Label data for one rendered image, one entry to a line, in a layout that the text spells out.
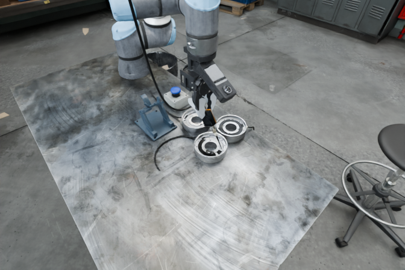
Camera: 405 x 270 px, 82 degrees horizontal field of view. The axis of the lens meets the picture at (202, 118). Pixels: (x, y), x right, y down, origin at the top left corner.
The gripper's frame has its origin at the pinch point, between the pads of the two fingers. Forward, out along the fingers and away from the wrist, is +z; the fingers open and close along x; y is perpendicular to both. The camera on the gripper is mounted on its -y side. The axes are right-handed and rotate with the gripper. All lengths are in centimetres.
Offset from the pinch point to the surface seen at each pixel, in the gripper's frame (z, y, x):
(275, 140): 93, 14, -90
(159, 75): 13.4, 45.7, -12.9
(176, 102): 9.4, 19.8, -3.4
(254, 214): 13.2, -26.5, 7.8
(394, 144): 31, -46, -71
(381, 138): 32, -40, -71
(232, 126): 11.6, -1.6, -11.3
